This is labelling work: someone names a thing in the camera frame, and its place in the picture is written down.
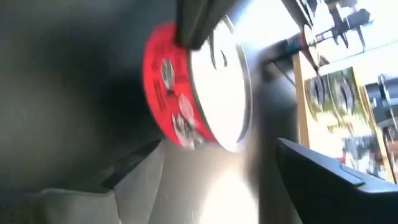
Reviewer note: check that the green label seafood can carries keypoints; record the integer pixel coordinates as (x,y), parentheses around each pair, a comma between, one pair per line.
(345,93)
(315,93)

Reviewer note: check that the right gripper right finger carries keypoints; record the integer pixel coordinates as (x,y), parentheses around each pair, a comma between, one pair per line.
(342,202)

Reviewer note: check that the light wooden board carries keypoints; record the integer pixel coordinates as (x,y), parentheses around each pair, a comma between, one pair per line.
(301,99)

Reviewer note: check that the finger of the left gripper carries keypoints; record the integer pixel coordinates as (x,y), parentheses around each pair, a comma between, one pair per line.
(202,21)

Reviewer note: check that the red label seafood can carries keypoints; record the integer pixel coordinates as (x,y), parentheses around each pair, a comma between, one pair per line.
(360,152)
(174,93)

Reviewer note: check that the black table mat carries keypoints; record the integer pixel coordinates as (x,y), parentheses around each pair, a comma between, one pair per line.
(62,93)

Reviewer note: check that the black desk clamp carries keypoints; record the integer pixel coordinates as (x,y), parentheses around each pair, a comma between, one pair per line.
(357,20)

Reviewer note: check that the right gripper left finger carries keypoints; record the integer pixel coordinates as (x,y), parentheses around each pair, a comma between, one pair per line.
(93,208)

